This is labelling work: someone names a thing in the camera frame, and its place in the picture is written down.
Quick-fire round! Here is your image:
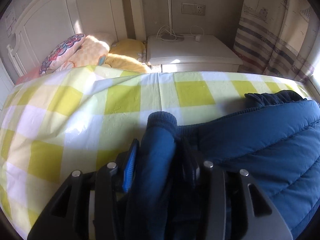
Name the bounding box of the blue puffer jacket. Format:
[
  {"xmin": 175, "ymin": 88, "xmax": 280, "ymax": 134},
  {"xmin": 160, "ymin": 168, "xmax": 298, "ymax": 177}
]
[{"xmin": 127, "ymin": 90, "xmax": 319, "ymax": 239}]

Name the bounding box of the yellow checked bed sheet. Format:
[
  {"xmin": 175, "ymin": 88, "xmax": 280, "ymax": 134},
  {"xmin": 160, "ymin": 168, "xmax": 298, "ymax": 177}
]
[{"xmin": 1, "ymin": 66, "xmax": 312, "ymax": 239}]

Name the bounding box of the white nightstand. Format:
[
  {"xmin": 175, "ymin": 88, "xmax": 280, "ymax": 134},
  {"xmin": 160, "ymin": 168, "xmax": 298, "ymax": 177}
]
[{"xmin": 146, "ymin": 35, "xmax": 243, "ymax": 73}]

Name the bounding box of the yellow pillow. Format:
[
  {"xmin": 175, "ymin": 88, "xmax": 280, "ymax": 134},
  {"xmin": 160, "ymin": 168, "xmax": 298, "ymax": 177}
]
[{"xmin": 105, "ymin": 39, "xmax": 151, "ymax": 73}]

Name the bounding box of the orange cartoon blanket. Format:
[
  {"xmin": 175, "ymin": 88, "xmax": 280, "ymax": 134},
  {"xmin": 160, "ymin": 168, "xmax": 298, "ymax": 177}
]
[{"xmin": 66, "ymin": 33, "xmax": 116, "ymax": 67}]

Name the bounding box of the pink pillow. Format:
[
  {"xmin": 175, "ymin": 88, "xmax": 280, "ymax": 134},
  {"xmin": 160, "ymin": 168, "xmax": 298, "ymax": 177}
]
[{"xmin": 16, "ymin": 67, "xmax": 41, "ymax": 85}]

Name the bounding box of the patterned red blue pillow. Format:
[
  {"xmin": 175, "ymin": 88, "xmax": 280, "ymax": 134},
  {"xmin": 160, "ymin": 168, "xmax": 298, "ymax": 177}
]
[{"xmin": 39, "ymin": 34, "xmax": 86, "ymax": 75}]

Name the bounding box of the white wardrobe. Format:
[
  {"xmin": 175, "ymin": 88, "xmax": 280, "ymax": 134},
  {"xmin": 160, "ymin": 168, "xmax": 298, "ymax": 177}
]
[{"xmin": 0, "ymin": 60, "xmax": 14, "ymax": 111}]

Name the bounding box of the striped cartoon curtain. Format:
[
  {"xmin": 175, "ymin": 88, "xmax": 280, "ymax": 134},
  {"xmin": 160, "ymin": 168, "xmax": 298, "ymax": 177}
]
[{"xmin": 233, "ymin": 0, "xmax": 319, "ymax": 82}]

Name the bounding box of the white wooden headboard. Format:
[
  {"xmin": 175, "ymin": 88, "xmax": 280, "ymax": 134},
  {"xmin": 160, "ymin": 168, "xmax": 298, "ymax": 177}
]
[{"xmin": 7, "ymin": 0, "xmax": 146, "ymax": 76}]

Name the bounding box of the white lamp cable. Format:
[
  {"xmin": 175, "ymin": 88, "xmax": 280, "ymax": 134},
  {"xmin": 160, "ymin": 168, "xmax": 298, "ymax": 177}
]
[{"xmin": 156, "ymin": 25, "xmax": 205, "ymax": 41}]

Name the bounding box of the wall socket panel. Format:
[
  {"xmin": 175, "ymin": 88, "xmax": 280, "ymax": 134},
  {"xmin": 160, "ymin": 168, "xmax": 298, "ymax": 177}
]
[{"xmin": 181, "ymin": 3, "xmax": 206, "ymax": 16}]

